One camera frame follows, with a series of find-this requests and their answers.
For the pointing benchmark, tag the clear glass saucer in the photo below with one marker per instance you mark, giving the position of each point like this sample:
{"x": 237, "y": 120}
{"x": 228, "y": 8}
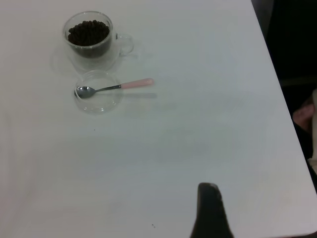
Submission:
{"x": 58, "y": 63}

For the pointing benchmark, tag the dark coffee beans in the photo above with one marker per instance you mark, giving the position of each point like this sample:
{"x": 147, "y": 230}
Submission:
{"x": 88, "y": 32}

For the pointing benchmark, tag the clear double-wall glass cup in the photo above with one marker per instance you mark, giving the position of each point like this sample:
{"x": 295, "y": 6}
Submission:
{"x": 86, "y": 55}

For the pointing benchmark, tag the clear round glass lid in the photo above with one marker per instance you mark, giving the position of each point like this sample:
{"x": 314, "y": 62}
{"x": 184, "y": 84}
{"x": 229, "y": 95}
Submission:
{"x": 99, "y": 105}

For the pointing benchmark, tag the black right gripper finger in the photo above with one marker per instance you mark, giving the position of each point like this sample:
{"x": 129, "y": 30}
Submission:
{"x": 210, "y": 213}

